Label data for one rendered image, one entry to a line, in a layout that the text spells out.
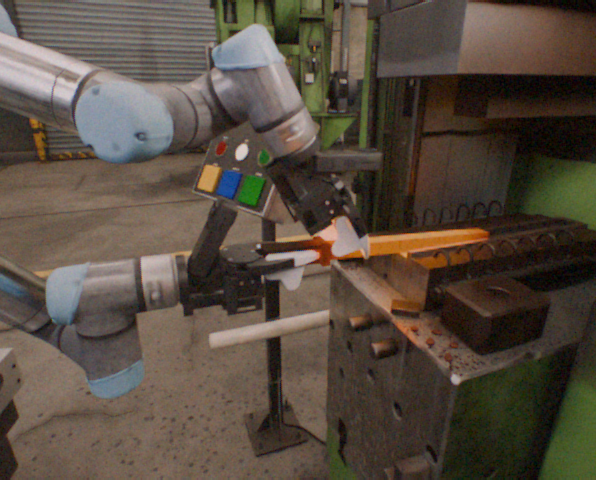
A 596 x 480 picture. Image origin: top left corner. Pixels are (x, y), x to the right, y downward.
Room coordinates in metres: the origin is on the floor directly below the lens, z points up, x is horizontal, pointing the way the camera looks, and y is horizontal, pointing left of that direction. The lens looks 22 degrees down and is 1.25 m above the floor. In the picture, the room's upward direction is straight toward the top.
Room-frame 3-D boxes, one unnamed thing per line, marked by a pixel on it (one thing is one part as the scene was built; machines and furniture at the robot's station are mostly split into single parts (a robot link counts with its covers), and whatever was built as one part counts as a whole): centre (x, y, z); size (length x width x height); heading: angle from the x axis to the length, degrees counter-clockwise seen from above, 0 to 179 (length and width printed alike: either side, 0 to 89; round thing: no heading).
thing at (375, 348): (0.49, -0.13, 0.87); 0.04 x 0.03 x 0.03; 110
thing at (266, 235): (1.12, 0.10, 0.54); 0.04 x 0.04 x 1.08; 20
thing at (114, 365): (0.45, 0.28, 0.90); 0.11 x 0.08 x 0.11; 55
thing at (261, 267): (0.50, 0.05, 1.02); 0.09 x 0.05 x 0.02; 107
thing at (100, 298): (0.44, 0.26, 1.00); 0.11 x 0.08 x 0.09; 110
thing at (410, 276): (0.70, -0.37, 0.96); 0.42 x 0.20 x 0.09; 110
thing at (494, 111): (0.69, -0.41, 1.24); 0.30 x 0.07 x 0.06; 110
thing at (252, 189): (0.96, 0.12, 1.01); 0.07 x 0.05 x 0.07; 45
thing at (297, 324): (0.92, 0.03, 0.62); 0.44 x 0.05 x 0.05; 110
